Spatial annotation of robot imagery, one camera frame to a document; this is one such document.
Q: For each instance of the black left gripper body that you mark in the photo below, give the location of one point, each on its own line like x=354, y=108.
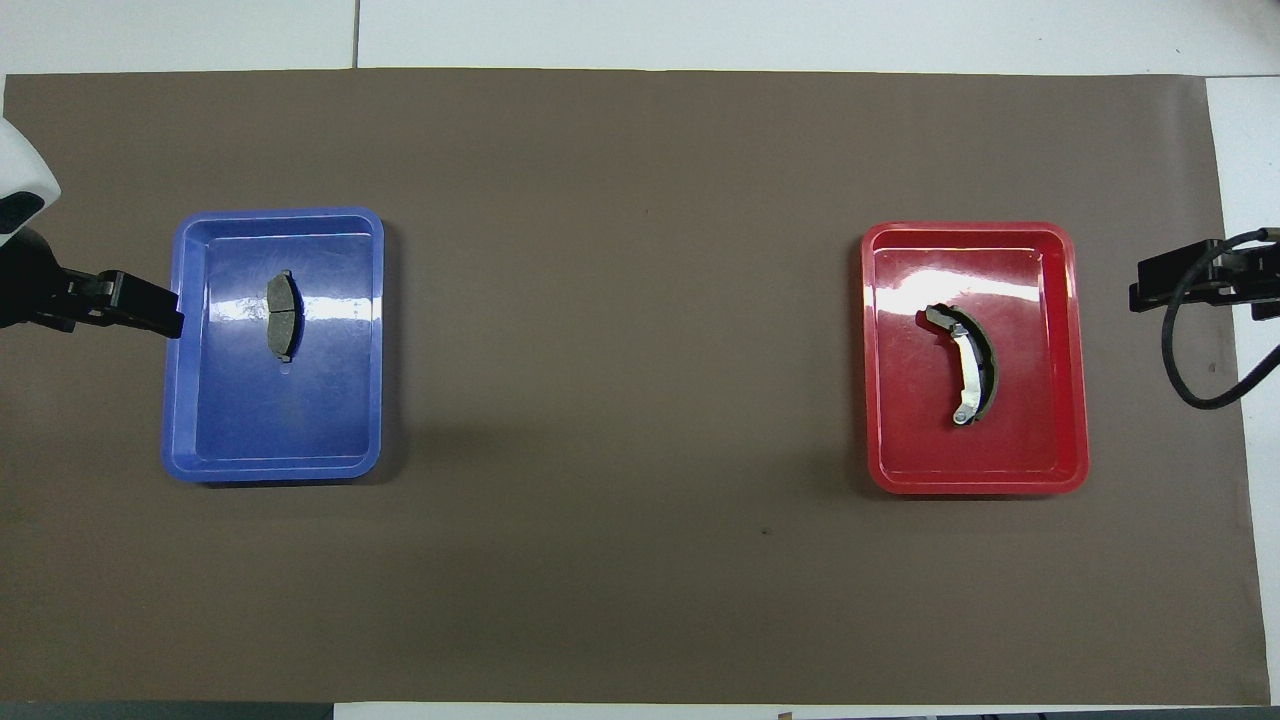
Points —
x=35, y=280

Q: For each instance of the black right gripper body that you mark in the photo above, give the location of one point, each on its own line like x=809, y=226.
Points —
x=1255, y=275

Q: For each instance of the dark brake pad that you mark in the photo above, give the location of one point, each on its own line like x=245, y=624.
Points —
x=282, y=318

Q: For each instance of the curved brake shoe metal web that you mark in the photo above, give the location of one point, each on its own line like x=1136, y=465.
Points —
x=968, y=355

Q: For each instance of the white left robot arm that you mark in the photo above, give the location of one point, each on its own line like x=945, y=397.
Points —
x=25, y=160

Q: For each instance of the blue plastic tray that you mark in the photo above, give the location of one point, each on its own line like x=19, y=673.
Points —
x=280, y=420

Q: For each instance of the red plastic tray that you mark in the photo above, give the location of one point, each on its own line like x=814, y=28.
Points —
x=960, y=460

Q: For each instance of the brown table mat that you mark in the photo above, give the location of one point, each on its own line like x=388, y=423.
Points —
x=640, y=150

